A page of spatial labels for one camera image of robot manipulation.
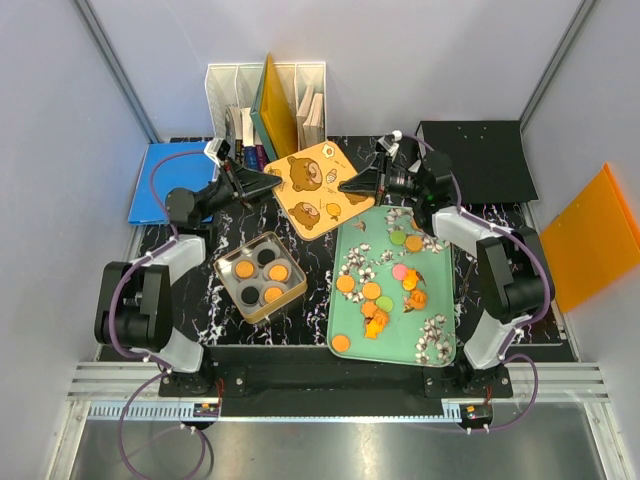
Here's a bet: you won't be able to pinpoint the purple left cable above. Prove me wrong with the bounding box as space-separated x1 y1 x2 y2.
106 149 211 480

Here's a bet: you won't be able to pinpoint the orange star cookie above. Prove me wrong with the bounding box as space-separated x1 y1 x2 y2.
364 321 384 340

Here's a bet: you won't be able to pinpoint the gold cookie tin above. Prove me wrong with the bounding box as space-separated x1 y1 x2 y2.
214 232 307 324

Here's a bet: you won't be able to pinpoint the orange fish shaped cookie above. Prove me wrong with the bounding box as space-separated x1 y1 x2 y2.
402 269 420 291

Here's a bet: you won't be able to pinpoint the black cookie in tin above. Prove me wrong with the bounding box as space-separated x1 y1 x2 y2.
256 248 277 266

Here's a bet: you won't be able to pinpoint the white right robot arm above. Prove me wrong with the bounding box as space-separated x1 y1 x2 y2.
374 151 554 397

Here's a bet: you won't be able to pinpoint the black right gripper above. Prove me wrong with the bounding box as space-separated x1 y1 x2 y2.
337 153 426 208

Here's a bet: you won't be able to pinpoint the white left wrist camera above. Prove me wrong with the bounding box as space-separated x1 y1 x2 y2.
204 137 231 164

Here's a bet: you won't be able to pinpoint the bear print tin lid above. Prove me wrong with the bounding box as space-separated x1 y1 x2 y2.
266 141 374 241

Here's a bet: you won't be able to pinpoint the mint green floral tray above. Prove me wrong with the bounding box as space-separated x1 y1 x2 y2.
327 206 456 368

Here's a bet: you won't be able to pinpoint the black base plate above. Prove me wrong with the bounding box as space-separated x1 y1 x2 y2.
159 346 513 419

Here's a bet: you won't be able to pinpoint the green sandwich cookie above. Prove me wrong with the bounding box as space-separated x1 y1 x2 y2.
389 230 406 245
375 296 394 312

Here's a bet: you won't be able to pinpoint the round orange cookie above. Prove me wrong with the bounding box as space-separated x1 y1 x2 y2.
331 334 351 353

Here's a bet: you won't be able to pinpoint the white file organizer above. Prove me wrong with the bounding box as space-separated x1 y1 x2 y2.
204 57 327 160

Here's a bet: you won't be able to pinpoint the black binder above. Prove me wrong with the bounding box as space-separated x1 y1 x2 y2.
416 120 539 204

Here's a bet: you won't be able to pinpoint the beige books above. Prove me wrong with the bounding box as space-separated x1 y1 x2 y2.
296 85 325 150

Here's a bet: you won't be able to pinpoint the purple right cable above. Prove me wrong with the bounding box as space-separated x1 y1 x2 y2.
399 133 557 433

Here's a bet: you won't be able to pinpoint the purple cable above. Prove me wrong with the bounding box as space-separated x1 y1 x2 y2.
399 133 557 433
106 149 211 480

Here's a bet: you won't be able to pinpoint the dark books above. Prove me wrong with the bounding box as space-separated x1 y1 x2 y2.
223 103 274 171

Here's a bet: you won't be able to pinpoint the orange biscuit top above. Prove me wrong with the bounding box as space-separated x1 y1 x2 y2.
263 286 283 303

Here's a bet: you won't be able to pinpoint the orange plastic folder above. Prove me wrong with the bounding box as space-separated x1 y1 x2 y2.
540 163 639 313

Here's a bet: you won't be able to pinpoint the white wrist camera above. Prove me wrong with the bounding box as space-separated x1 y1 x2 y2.
204 137 231 164
376 130 403 157

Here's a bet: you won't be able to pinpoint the round dotted orange biscuit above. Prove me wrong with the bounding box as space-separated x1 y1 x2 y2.
234 260 256 280

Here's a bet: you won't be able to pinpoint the blue folder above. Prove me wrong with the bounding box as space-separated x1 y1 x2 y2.
128 141 217 225

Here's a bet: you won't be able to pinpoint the pink macaron cookie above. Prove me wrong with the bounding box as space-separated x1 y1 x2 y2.
392 264 407 281

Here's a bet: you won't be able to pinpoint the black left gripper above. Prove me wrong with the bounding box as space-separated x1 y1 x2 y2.
199 156 287 223

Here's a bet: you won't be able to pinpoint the orange cookie in tin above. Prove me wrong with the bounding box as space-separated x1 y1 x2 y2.
268 264 289 283

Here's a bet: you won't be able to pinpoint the black sandwich cookie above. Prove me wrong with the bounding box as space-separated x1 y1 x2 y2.
240 286 260 306

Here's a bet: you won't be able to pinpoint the orange flower swirl cookie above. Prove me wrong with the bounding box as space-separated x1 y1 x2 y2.
406 288 428 310

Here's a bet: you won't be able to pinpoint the yellow green folder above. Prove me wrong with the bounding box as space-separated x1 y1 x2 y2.
250 53 298 161

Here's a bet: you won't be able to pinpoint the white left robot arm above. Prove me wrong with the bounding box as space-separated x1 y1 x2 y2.
94 161 283 396

